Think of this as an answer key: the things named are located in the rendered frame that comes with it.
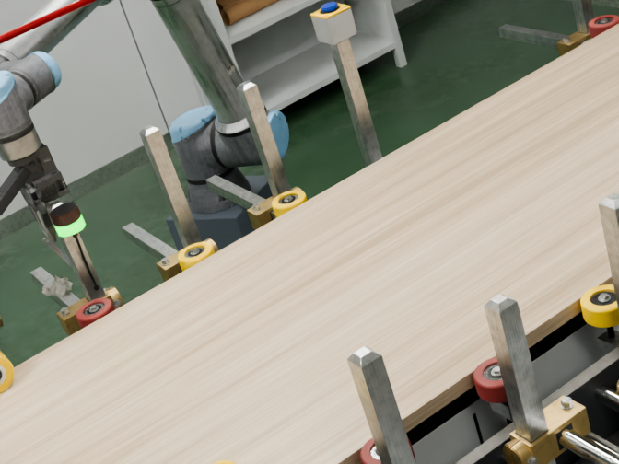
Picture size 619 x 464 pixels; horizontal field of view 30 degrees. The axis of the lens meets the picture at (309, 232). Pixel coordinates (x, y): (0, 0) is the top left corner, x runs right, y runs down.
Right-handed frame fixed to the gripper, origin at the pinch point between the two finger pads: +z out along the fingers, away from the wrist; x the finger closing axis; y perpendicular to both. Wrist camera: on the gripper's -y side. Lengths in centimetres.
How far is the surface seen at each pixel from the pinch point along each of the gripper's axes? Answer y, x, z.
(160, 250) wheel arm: 22.4, 1.1, 16.5
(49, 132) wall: 73, 257, 66
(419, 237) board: 54, -60, 11
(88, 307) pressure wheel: -2.2, -17.2, 10.7
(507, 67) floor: 253, 160, 101
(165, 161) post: 27.6, -9.5, -7.2
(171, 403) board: -6, -64, 11
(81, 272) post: 1.1, -9.4, 6.5
